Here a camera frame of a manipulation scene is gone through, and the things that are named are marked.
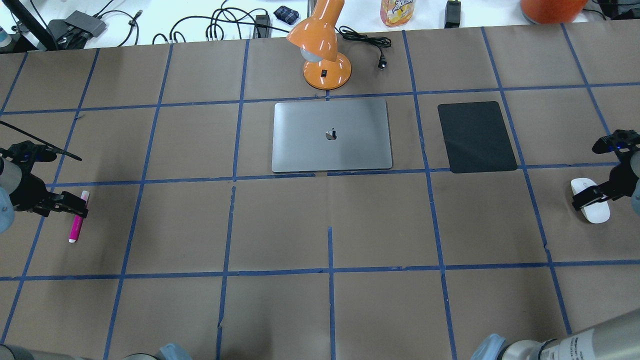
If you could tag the black mousepad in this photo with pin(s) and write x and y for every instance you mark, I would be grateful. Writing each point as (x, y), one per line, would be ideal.
(476, 139)

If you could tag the dark blue pouch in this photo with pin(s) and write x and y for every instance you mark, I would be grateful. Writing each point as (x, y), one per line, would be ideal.
(287, 15)

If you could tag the grey usb hub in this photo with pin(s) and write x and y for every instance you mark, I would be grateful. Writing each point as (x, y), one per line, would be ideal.
(93, 25)

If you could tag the white computer mouse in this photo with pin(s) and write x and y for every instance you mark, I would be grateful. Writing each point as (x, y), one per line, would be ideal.
(596, 213)

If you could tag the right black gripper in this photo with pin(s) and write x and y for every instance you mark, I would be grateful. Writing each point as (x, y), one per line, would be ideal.
(622, 178)

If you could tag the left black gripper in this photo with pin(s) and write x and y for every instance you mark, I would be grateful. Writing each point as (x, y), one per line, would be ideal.
(25, 190)

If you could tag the black monitor stand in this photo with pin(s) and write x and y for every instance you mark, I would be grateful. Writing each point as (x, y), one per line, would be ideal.
(40, 31)

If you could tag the black power adapter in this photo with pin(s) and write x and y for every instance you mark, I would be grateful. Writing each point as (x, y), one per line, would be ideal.
(453, 14)

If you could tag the pink highlighter pen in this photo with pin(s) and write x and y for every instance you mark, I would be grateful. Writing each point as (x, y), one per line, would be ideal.
(76, 227)

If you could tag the orange desk lamp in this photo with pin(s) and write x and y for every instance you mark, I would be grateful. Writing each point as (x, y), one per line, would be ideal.
(325, 68)

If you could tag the yellow snack bag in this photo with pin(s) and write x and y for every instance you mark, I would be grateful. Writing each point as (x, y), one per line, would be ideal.
(395, 13)

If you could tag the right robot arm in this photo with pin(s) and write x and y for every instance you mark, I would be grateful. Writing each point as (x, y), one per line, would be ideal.
(614, 339)

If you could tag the silver laptop notebook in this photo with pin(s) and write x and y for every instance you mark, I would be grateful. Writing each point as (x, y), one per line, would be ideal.
(337, 135)

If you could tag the orange round object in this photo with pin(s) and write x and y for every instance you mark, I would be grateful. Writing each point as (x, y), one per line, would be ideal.
(551, 11)

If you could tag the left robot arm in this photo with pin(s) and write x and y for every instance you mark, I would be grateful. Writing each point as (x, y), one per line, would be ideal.
(7, 211)

